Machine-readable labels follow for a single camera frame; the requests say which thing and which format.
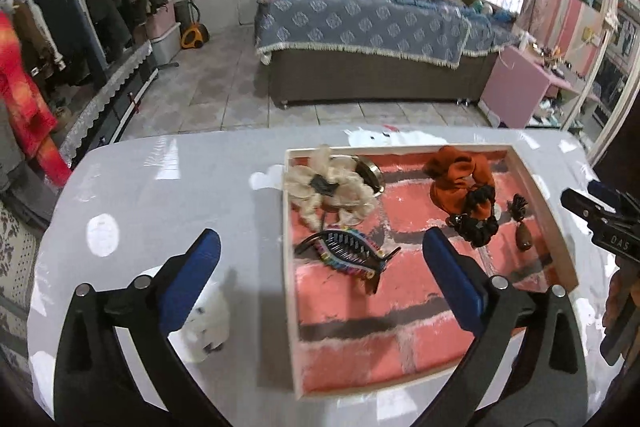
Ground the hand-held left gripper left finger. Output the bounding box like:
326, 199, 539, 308
52, 228, 236, 427

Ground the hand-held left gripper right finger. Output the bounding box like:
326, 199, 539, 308
410, 227, 590, 427

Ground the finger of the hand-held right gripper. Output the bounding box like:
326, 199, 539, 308
586, 180, 632, 220
560, 188, 603, 233

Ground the black scrunchie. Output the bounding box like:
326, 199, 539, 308
446, 184, 501, 249

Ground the orange scrunchie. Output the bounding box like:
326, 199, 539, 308
422, 146, 497, 224

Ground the brick-lined jewelry tray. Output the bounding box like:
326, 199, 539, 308
281, 143, 581, 400

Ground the colourful banana hair clip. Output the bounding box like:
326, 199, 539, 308
294, 228, 402, 297

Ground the white wide bangle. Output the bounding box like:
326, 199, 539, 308
350, 154, 386, 194

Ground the cream scrunchie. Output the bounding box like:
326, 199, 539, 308
284, 146, 381, 230

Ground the person's right hand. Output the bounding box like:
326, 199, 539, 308
602, 257, 632, 333

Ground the white standing mirror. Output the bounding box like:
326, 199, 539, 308
560, 0, 640, 168

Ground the pink desk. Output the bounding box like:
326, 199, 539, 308
479, 44, 601, 130

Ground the floral patterned cloth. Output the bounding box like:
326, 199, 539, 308
0, 197, 52, 368

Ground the grey lace cloth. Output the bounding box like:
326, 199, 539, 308
62, 39, 154, 164

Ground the brown bed base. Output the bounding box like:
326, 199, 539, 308
269, 42, 494, 108

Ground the pink storage box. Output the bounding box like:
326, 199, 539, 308
145, 2, 177, 40

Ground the blue patterned bedspread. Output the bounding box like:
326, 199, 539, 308
254, 0, 521, 70

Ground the row of hanging clothes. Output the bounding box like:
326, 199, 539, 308
0, 0, 179, 188

